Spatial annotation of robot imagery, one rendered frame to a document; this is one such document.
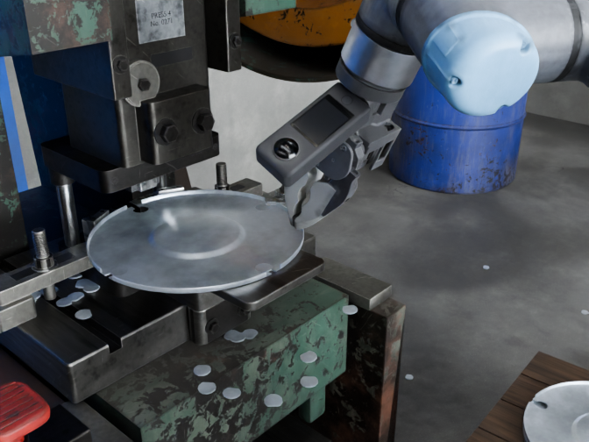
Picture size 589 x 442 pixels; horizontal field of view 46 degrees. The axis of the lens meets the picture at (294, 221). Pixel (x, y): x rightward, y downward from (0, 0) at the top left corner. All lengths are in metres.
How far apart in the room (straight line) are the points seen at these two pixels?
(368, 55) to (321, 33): 0.50
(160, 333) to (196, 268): 0.12
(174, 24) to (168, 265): 0.30
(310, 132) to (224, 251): 0.29
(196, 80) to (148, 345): 0.35
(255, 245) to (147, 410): 0.25
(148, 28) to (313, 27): 0.36
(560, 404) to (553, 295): 1.09
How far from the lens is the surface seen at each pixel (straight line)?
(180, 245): 0.91
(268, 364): 0.98
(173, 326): 0.95
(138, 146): 0.90
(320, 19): 1.14
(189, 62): 0.93
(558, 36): 0.58
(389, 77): 0.66
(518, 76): 0.55
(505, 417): 1.35
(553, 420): 1.34
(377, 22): 0.64
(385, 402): 1.18
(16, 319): 0.96
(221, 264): 0.88
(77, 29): 0.77
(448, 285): 2.38
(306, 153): 0.65
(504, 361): 2.08
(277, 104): 2.92
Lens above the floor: 1.21
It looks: 26 degrees down
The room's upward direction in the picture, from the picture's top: straight up
